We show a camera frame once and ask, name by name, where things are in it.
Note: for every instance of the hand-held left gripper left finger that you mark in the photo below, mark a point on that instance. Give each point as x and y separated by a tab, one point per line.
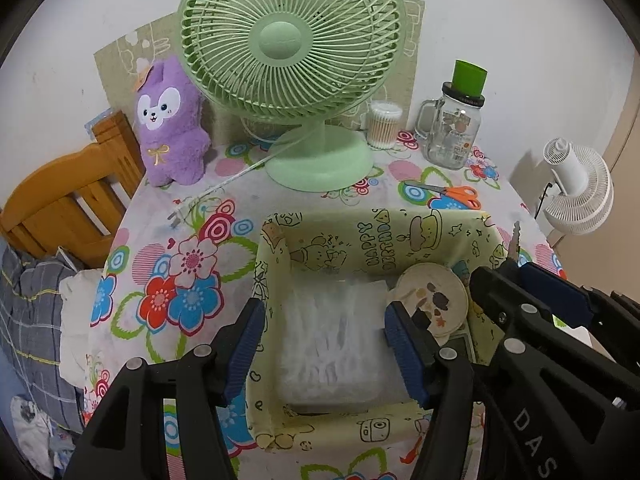
245	351

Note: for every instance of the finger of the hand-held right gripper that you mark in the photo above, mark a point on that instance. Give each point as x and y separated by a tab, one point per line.
492	292
550	290

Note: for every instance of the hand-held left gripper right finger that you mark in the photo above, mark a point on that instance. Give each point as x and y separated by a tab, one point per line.
407	356

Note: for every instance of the small serrated metal blade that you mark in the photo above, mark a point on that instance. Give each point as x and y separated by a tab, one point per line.
515	242

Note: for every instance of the round cream compact mirror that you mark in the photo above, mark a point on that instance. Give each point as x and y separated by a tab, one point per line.
435	285

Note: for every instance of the white plastic pack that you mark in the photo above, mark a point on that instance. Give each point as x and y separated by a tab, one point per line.
330	340

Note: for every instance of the yellow printed fabric storage box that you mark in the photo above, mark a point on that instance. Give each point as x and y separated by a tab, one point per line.
320	245

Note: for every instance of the white clip fan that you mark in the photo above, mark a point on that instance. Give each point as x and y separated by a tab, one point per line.
582	195

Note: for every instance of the floral tablecloth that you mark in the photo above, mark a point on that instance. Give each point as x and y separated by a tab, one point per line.
145	230

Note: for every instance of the glass mug jar green lid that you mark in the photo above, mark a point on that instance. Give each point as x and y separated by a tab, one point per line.
452	135

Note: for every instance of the white pillow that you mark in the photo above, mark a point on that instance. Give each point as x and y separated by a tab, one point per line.
80	310

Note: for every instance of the cotton swab container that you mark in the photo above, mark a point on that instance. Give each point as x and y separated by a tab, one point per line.
384	127

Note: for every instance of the grey plaid pillow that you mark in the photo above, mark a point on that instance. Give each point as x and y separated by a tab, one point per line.
25	320

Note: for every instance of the white printed garment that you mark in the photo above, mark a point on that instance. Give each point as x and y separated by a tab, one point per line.
32	430

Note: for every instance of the purple plush toy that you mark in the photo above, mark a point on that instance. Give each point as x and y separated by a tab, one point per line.
172	135

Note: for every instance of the wooden bed headboard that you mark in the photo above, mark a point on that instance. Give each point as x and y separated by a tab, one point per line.
55	195

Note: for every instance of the pale blue card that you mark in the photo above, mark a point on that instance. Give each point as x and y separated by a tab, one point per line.
97	122

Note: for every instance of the green desk fan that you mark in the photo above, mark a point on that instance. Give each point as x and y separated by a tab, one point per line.
285	40

